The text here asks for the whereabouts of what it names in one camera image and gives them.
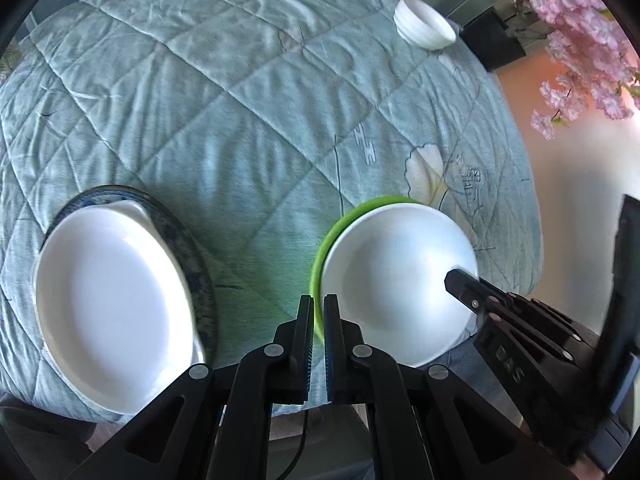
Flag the pink blossom branches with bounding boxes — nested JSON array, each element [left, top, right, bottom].
[[505, 0, 640, 141]]

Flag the light blue quilted blanket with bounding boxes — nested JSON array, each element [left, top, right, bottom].
[[0, 0, 546, 423]]

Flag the white ceramic bowl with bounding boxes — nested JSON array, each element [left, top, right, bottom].
[[393, 0, 457, 51], [320, 204, 479, 368]]

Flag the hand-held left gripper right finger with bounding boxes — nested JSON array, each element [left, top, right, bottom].
[[322, 294, 576, 480]]

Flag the black cable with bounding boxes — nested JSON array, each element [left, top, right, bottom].
[[277, 395, 309, 480]]

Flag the large white oval plate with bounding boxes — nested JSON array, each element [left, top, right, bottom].
[[32, 200, 206, 416]]

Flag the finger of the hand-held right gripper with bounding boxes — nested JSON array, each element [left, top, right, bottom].
[[444, 268, 585, 362]]

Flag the blue patterned plate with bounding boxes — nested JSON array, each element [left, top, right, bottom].
[[45, 185, 218, 361]]

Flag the person's grey trousers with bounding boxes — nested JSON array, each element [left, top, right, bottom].
[[435, 335, 493, 411]]

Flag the dark box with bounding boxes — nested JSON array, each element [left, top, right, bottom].
[[460, 10, 526, 72]]

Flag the green plate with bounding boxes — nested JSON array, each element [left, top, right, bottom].
[[310, 195, 426, 346]]

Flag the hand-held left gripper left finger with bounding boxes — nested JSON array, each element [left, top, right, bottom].
[[65, 295, 316, 480]]

